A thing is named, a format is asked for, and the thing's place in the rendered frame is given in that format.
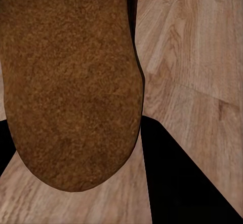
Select sandal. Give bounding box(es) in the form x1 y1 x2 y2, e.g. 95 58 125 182
0 0 145 192

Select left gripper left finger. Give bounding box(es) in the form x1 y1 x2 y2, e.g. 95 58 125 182
0 120 17 176

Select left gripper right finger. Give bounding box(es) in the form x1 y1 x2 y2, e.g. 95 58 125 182
140 116 243 224

